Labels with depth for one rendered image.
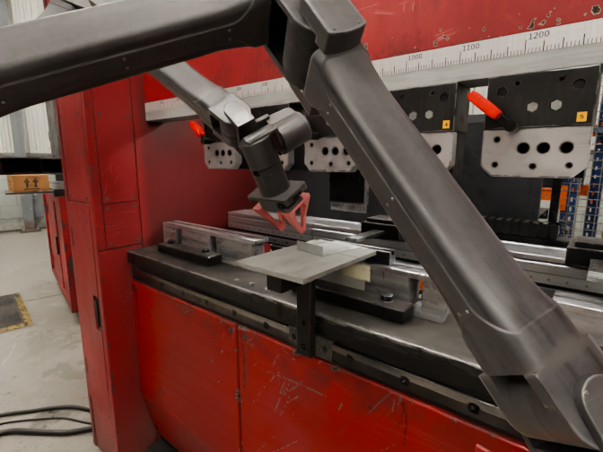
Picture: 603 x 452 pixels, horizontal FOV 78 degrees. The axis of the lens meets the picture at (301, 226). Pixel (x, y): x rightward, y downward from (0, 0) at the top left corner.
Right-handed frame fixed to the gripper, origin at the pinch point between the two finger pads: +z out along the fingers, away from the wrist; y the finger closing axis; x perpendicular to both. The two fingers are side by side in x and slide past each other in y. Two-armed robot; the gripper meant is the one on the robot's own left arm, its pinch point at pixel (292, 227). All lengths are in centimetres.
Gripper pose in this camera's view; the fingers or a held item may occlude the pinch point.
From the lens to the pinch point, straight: 74.4
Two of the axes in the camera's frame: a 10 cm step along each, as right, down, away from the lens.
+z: 3.2, 7.9, 5.2
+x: -5.7, 6.0, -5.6
